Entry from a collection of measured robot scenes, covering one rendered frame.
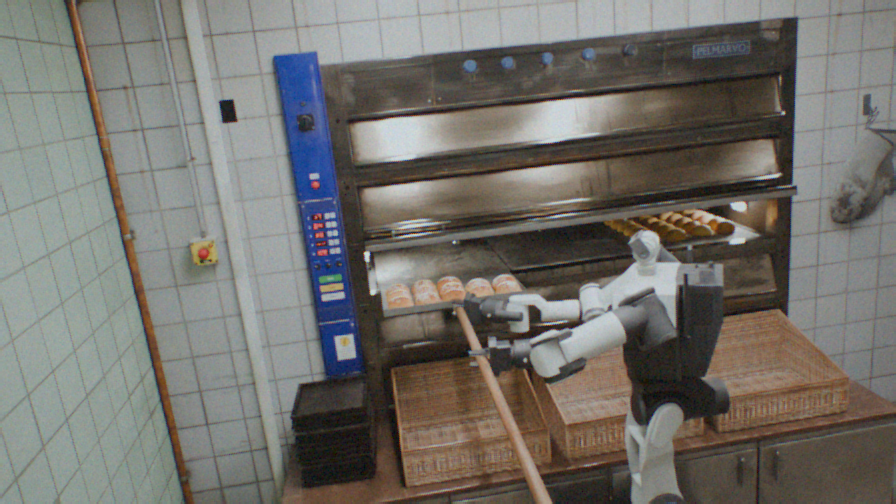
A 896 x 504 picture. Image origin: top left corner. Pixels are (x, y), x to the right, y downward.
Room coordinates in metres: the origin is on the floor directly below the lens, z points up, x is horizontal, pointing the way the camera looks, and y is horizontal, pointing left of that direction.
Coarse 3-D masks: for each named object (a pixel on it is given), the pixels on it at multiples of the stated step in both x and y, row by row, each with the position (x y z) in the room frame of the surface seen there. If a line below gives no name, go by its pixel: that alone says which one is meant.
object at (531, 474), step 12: (456, 312) 2.28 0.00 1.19; (468, 324) 2.12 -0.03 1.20; (468, 336) 2.03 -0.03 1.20; (480, 348) 1.92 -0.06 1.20; (480, 360) 1.84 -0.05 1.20; (492, 372) 1.76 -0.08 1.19; (492, 384) 1.67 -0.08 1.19; (492, 396) 1.62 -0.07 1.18; (504, 408) 1.54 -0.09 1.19; (504, 420) 1.49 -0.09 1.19; (516, 432) 1.42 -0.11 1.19; (516, 444) 1.37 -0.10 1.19; (516, 456) 1.35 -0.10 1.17; (528, 456) 1.32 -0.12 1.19; (528, 468) 1.27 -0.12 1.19; (528, 480) 1.24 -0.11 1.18; (540, 480) 1.23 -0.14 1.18; (540, 492) 1.18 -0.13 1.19
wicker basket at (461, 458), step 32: (416, 384) 2.60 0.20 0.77; (448, 384) 2.61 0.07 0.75; (512, 384) 2.63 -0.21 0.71; (416, 416) 2.56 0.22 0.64; (448, 416) 2.58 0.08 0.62; (480, 416) 2.59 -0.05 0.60; (544, 416) 2.28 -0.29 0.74; (416, 448) 2.16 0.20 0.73; (448, 448) 2.17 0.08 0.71; (480, 448) 2.19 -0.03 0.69; (512, 448) 2.20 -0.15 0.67; (544, 448) 2.21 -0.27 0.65; (416, 480) 2.16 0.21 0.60; (448, 480) 2.17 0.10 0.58
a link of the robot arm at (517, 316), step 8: (496, 304) 2.22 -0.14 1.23; (504, 304) 2.22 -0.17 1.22; (496, 312) 2.18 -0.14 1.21; (504, 312) 2.17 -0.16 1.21; (512, 312) 2.16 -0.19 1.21; (520, 312) 2.15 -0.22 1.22; (496, 320) 2.21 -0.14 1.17; (504, 320) 2.17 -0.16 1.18; (512, 320) 2.15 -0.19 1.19; (520, 320) 2.14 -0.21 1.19; (528, 320) 2.20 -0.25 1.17; (512, 328) 2.19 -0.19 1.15; (520, 328) 2.17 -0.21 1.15; (528, 328) 2.19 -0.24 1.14
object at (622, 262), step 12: (732, 240) 2.87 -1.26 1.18; (744, 240) 2.85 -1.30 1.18; (756, 240) 2.84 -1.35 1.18; (768, 240) 2.85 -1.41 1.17; (672, 252) 2.79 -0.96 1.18; (684, 252) 2.80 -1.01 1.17; (696, 252) 2.81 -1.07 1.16; (708, 252) 2.81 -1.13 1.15; (720, 252) 2.82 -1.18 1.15; (564, 264) 2.78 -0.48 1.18; (576, 264) 2.76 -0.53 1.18; (588, 264) 2.75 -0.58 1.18; (600, 264) 2.75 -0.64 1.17; (612, 264) 2.76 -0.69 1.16; (624, 264) 2.77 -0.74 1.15; (516, 276) 2.71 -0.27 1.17; (528, 276) 2.72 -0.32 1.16; (540, 276) 2.72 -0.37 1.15; (552, 276) 2.73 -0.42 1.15; (372, 300) 2.64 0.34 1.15
